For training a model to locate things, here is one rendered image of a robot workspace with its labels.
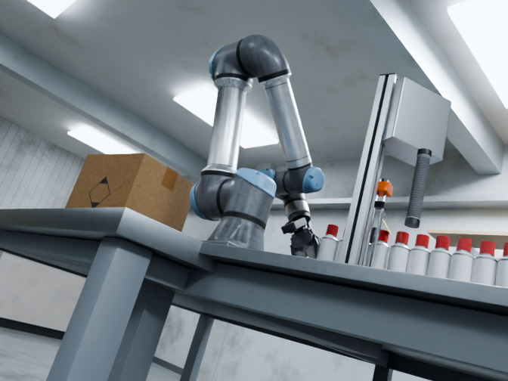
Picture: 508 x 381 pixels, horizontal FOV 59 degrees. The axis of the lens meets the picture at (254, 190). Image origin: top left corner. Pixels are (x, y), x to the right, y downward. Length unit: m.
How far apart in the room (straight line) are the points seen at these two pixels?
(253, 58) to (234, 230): 0.49
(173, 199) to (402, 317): 0.96
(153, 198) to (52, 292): 5.23
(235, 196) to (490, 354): 0.73
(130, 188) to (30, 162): 7.89
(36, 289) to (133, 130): 2.41
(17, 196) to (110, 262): 8.42
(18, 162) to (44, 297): 3.35
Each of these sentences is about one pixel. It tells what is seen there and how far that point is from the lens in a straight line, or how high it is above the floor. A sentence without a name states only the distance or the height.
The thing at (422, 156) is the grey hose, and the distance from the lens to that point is 1.25.
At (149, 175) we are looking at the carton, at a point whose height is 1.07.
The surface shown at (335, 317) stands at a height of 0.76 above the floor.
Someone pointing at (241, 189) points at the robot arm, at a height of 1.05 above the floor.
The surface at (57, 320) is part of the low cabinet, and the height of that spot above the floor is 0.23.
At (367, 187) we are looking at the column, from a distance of 1.19.
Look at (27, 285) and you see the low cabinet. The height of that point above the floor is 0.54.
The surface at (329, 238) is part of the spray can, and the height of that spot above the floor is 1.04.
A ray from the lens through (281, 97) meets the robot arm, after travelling 1.29.
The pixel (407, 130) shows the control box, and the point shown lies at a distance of 1.26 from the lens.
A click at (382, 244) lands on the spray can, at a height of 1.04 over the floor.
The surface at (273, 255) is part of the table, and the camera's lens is 0.65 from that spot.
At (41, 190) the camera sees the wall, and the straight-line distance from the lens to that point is 9.21.
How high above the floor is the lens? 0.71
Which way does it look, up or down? 18 degrees up
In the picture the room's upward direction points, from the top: 17 degrees clockwise
